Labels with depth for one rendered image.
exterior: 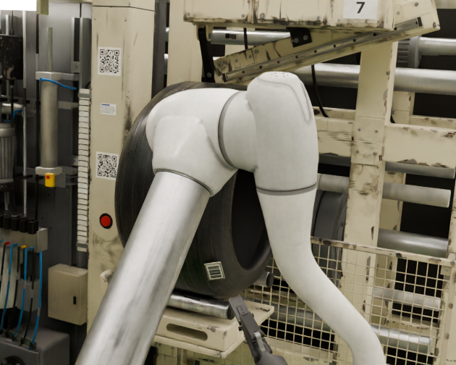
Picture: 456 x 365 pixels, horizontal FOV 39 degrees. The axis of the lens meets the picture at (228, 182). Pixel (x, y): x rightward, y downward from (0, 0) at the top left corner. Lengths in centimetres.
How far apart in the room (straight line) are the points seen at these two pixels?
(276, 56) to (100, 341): 123
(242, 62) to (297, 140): 108
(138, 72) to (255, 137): 86
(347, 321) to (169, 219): 37
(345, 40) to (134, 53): 61
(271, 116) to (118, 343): 42
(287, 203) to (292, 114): 14
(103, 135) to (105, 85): 14
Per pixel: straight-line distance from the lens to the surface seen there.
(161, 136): 110
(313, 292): 112
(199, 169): 106
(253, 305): 199
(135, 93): 182
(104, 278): 178
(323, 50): 197
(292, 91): 100
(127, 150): 160
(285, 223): 104
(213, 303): 169
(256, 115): 100
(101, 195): 187
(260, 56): 204
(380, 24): 180
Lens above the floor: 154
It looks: 11 degrees down
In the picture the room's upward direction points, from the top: 3 degrees clockwise
